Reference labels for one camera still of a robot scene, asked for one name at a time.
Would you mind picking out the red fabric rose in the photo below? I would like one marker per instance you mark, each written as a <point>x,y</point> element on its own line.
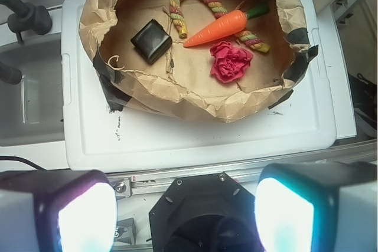
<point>230,63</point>

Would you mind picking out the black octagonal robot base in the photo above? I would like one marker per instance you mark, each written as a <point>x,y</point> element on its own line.
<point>205,213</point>

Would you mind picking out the aluminium extrusion rail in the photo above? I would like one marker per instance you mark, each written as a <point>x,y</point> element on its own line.
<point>127,184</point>

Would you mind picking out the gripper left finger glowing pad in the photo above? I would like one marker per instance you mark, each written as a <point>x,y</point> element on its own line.
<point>58,210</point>

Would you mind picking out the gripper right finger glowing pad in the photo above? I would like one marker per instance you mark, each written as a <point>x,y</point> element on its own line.
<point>328,206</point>

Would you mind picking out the brown paper bag tray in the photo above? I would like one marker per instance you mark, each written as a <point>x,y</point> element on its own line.
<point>179,84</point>

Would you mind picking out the orange toy carrot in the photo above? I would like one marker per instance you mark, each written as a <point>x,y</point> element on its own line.
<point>233,23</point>

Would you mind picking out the metal corner bracket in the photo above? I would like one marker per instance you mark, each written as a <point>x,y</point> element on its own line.
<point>126,231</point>

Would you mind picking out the white plastic board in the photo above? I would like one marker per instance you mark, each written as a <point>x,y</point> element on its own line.
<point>133,140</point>

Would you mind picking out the small black box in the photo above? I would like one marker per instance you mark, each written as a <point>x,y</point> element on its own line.
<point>152,41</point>

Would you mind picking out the multicoloured twisted rope toy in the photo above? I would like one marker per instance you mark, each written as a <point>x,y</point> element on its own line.
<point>176,13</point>

